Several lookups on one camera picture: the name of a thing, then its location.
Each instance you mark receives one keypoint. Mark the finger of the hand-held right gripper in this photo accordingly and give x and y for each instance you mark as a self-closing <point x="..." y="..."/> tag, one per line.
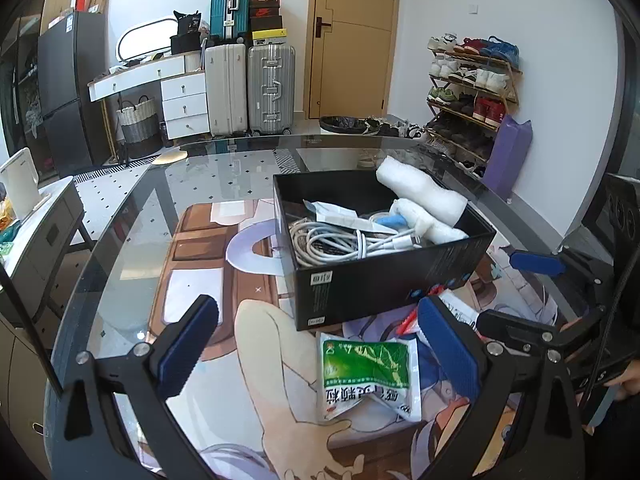
<point x="537" y="262"/>
<point x="520" y="329"/>

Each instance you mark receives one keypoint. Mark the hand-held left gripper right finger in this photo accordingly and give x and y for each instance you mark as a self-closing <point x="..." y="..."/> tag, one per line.
<point x="446" y="345"/>

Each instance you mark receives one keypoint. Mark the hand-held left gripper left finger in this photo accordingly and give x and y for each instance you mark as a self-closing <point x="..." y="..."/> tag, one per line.
<point x="185" y="345"/>

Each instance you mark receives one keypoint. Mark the green white medicine packet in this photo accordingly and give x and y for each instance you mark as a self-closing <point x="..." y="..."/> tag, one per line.
<point x="365" y="366"/>

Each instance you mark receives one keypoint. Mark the black cardboard box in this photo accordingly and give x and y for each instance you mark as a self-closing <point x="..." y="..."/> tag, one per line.
<point x="380" y="285"/>

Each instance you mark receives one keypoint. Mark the person's right hand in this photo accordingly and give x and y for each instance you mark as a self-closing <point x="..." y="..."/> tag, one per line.
<point x="631" y="381"/>

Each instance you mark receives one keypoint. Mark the white red packet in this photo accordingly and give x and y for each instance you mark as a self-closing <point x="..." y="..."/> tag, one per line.
<point x="457" y="310"/>

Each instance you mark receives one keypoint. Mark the printed cartoon table mat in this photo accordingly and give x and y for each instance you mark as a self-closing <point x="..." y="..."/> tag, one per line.
<point x="280" y="390"/>

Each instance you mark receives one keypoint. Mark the purple bag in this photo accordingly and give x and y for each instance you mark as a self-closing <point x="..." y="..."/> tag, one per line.
<point x="507" y="157"/>

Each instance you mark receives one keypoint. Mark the small white fluffy roll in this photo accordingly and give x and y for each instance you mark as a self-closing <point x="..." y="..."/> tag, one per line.
<point x="425" y="220"/>

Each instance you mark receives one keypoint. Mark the large white fluffy roll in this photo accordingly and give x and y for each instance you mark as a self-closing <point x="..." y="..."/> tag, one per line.
<point x="425" y="190"/>

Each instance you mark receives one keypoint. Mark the grey cabinet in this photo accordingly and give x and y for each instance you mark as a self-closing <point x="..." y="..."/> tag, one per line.
<point x="47" y="245"/>

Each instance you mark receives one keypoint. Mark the wooden shoe rack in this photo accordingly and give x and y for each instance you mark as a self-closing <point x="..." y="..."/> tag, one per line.
<point x="495" y="95"/>

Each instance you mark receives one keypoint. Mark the white paper pouch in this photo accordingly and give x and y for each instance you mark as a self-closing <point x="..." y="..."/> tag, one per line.
<point x="330" y="211"/>

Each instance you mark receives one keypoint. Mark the black white patterned rug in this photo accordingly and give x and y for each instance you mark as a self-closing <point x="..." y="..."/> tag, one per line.
<point x="100" y="175"/>

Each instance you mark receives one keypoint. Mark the shoe rack with shoes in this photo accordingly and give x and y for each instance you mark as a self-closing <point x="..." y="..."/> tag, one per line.
<point x="480" y="80"/>

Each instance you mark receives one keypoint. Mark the loose sneakers pile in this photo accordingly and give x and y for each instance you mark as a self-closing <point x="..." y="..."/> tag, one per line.
<point x="395" y="127"/>

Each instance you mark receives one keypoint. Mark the colourful snack packets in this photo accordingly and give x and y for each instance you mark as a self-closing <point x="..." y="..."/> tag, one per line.
<point x="7" y="230"/>

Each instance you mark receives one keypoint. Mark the woven laundry basket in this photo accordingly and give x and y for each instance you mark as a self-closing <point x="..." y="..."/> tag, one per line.
<point x="139" y="122"/>

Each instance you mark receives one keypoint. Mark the white countertop appliance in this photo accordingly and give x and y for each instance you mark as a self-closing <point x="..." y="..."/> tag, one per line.
<point x="19" y="185"/>

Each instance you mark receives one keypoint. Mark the white vanity dresser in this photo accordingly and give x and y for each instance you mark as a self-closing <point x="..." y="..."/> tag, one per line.
<point x="185" y="105"/>

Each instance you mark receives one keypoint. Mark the white suitcase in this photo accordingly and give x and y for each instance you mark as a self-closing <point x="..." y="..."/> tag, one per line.
<point x="227" y="90"/>

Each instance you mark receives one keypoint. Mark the wooden door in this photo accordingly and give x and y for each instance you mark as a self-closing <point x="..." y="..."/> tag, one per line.
<point x="355" y="70"/>

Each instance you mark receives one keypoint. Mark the silver suitcase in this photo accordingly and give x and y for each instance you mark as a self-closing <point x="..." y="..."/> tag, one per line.
<point x="271" y="90"/>

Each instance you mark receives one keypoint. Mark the dark refrigerator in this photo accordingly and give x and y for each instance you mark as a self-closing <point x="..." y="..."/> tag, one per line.
<point x="70" y="90"/>

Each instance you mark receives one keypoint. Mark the dark glass cabinet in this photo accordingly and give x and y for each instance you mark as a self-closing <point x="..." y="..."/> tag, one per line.
<point x="22" y="100"/>

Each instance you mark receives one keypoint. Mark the oval mirror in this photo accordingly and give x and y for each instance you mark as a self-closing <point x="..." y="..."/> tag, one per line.
<point x="145" y="40"/>

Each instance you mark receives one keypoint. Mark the black handbag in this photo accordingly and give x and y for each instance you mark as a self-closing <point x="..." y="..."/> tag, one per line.
<point x="186" y="32"/>

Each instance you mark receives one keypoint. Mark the plain black shoe box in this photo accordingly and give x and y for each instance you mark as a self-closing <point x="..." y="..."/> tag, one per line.
<point x="266" y="23"/>

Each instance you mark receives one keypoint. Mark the teal suitcase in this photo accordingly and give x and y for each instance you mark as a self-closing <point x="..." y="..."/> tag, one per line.
<point x="230" y="5"/>

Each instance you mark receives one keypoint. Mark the black red shoe box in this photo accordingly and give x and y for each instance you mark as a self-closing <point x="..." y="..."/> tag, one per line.
<point x="266" y="11"/>

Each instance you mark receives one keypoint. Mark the black labelled shoe box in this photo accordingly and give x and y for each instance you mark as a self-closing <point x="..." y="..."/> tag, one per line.
<point x="265" y="0"/>

